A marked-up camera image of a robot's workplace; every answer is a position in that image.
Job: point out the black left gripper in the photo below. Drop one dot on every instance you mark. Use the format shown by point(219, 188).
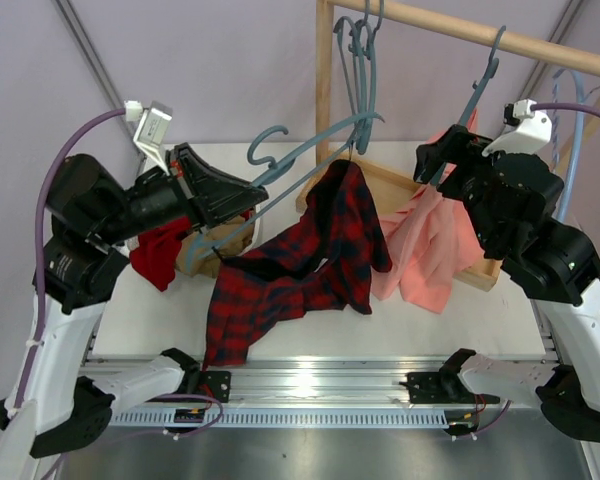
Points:
point(188, 185)

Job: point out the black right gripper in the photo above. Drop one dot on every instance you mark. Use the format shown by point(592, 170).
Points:
point(462, 167)

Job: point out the red plaid skirt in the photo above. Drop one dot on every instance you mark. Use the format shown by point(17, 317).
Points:
point(323, 262)

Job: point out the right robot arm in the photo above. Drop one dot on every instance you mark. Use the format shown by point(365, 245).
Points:
point(564, 281)

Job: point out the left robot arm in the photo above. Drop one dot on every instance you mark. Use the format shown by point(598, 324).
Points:
point(56, 410)

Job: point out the light blue hanger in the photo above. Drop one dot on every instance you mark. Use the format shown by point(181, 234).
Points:
point(576, 142)

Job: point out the teal hanger holding shirt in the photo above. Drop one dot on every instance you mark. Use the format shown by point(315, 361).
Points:
point(470, 111)

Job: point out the red garment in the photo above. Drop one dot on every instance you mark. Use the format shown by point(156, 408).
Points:
point(155, 256)

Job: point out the pink shirt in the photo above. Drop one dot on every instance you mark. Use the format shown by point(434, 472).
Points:
point(430, 239)

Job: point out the tan garment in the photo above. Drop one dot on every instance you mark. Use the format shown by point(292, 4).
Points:
point(201, 251)

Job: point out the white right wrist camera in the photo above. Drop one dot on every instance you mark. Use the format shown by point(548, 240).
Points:
point(530, 130)

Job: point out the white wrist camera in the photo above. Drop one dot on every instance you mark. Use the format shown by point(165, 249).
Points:
point(530, 130)
point(152, 125)

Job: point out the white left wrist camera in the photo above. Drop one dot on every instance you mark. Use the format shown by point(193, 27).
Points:
point(152, 125)

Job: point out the white slotted cable duct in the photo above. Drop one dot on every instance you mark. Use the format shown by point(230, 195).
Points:
point(285, 418)

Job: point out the aluminium mounting rail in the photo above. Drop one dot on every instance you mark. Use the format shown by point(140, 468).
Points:
point(324, 382)

